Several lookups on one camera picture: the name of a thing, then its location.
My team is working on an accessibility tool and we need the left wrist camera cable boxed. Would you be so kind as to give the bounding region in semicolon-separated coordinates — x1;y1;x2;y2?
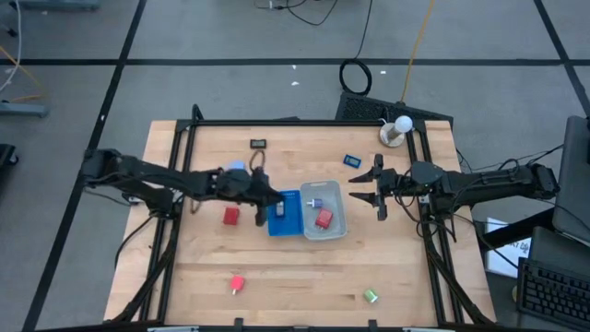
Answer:
248;149;267;172

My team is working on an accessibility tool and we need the thin yellow cable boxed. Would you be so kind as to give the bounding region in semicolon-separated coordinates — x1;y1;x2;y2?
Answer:
0;45;47;103

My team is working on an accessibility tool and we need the grey laptop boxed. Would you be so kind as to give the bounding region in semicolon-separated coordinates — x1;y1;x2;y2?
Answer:
551;114;590;245

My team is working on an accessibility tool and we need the dark red plug adapter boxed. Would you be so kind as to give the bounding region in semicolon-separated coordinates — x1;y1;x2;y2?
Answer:
314;207;335;231

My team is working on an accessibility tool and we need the black aluminium table frame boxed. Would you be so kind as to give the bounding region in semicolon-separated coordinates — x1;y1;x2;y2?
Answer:
110;103;497;326

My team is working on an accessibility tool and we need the red slotted rectangular box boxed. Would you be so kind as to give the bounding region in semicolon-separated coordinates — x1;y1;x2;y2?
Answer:
222;207;242;227

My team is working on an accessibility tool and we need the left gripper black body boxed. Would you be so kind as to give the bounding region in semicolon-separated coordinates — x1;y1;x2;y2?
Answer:
239;166;273;228

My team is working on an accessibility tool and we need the black coiled cable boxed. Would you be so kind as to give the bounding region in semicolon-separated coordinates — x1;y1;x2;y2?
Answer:
338;0;374;97

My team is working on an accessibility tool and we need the white paper sheet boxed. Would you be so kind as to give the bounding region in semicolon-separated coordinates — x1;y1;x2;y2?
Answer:
485;216;532;279

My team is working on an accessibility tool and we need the black mesh panel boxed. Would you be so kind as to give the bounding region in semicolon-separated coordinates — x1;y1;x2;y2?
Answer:
335;90;455;129

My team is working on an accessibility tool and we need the white bulb lamp, round base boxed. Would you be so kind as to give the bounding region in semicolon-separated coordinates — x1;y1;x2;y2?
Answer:
378;114;414;148

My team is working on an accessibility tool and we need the white plastic bin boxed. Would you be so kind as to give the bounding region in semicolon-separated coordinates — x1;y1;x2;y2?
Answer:
300;179;348;242

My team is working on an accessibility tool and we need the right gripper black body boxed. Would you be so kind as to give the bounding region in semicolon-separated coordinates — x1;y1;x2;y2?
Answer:
375;153;414;222

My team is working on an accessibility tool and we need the thin white cable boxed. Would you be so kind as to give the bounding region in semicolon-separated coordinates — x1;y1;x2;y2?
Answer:
0;0;23;93

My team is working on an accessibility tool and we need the grey metal table foot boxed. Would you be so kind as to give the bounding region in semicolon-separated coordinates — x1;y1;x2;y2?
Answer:
0;101;50;118
13;0;100;12

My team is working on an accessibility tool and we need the black chair base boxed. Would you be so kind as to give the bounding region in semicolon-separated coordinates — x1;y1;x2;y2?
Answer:
0;143;19;185

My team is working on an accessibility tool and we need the blue slotted plastic basket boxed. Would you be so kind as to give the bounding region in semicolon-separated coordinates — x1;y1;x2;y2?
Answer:
266;189;305;238

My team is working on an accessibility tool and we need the black computer keyboard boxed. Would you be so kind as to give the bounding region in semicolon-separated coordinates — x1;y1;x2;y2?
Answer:
515;256;590;331

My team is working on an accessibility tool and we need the thick yellow cable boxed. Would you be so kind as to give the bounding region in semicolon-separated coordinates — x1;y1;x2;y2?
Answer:
399;0;437;103

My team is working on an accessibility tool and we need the thin black floor cable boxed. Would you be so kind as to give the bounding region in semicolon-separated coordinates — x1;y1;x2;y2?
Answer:
254;0;341;28

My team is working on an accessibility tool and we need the black desk leg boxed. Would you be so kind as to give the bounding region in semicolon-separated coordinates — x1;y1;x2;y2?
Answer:
478;207;557;253

